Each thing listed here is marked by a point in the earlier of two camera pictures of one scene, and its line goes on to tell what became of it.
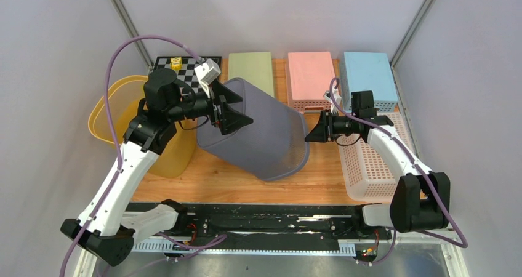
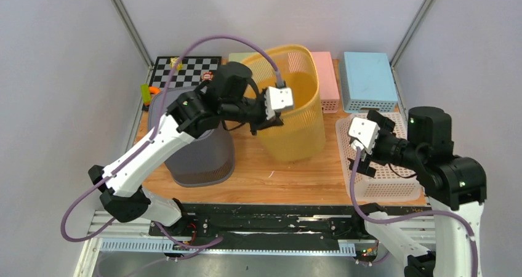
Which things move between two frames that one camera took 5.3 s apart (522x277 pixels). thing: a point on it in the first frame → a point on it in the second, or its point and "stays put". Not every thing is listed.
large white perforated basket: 370,177 stays put
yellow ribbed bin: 126,95 → 302,136
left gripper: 229,120 → 263,122
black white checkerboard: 190,71 stays put
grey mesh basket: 275,146 → 208,159
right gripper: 324,130 → 386,124
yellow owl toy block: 176,63 stays put
